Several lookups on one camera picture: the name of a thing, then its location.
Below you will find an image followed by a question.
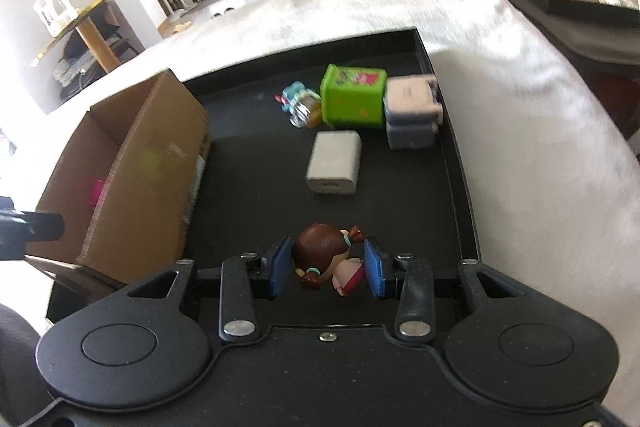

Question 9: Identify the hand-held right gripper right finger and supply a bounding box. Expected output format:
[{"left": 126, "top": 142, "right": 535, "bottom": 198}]
[{"left": 362, "top": 237, "right": 527, "bottom": 344}]

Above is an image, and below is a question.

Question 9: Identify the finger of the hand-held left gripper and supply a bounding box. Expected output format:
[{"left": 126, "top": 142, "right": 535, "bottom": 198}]
[{"left": 0, "top": 196, "right": 66, "bottom": 260}]

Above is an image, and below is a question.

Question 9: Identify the white charger block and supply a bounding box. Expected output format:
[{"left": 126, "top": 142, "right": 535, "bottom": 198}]
[{"left": 304, "top": 130, "right": 363, "bottom": 196}]

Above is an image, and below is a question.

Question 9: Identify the brown-haired doll figurine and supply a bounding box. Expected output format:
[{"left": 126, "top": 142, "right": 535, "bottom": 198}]
[{"left": 291, "top": 222, "right": 366, "bottom": 297}]

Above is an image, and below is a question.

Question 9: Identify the green printed box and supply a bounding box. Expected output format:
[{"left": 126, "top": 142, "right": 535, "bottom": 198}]
[{"left": 320, "top": 63, "right": 390, "bottom": 130}]

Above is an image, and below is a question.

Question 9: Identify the cardboard box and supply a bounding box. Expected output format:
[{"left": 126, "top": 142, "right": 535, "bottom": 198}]
[{"left": 25, "top": 68, "right": 213, "bottom": 286}]

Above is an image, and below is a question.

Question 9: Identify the round gold-rimmed table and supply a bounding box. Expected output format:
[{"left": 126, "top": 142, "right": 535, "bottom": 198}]
[{"left": 31, "top": 0, "right": 147, "bottom": 74}]

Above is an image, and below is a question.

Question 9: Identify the black tray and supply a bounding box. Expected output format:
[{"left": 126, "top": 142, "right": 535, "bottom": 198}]
[{"left": 46, "top": 27, "right": 483, "bottom": 329}]

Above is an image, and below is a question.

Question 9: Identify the blue red keychain figure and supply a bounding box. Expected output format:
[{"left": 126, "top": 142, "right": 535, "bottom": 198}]
[{"left": 275, "top": 81, "right": 323, "bottom": 128}]

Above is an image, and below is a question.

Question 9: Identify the clear glass jar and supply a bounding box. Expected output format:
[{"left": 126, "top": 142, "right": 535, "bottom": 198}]
[{"left": 33, "top": 0, "right": 79, "bottom": 38}]

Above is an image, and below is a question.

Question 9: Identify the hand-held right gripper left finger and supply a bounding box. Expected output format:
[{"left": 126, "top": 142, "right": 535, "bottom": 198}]
[{"left": 125, "top": 234, "right": 293, "bottom": 345}]

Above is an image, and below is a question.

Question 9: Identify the white fluffy blanket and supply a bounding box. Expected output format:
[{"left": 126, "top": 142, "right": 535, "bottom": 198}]
[{"left": 47, "top": 0, "right": 640, "bottom": 427}]

